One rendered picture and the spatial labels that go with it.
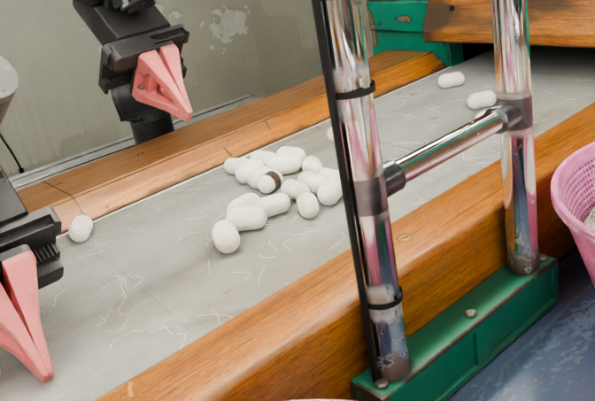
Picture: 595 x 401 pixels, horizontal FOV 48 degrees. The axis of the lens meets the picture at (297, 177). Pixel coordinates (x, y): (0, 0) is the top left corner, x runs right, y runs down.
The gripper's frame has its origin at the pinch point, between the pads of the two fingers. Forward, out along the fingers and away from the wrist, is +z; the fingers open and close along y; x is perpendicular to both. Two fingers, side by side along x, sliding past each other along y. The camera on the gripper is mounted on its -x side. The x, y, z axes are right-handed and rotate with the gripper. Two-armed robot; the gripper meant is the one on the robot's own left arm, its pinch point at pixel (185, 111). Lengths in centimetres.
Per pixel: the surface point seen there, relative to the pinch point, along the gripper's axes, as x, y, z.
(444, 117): -3.0, 25.9, 15.2
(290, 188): -5.5, 0.5, 15.8
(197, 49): 140, 111, -121
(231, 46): 141, 127, -119
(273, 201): -6.2, -2.4, 16.5
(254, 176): -1.7, 0.7, 11.3
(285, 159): -2.0, 4.8, 11.1
